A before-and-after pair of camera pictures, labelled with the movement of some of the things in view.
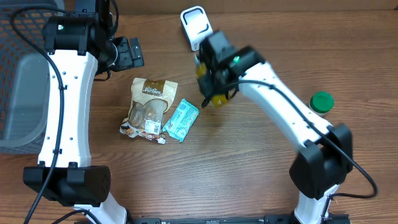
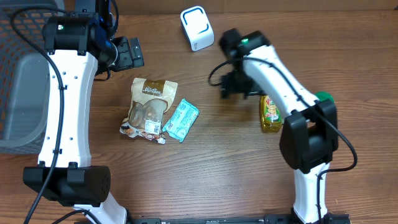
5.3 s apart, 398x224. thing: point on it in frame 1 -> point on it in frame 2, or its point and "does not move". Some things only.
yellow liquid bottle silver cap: (219, 100) -> (271, 116)
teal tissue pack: (181, 121) does not move
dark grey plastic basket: (24, 76) does not move
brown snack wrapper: (150, 98) does not move
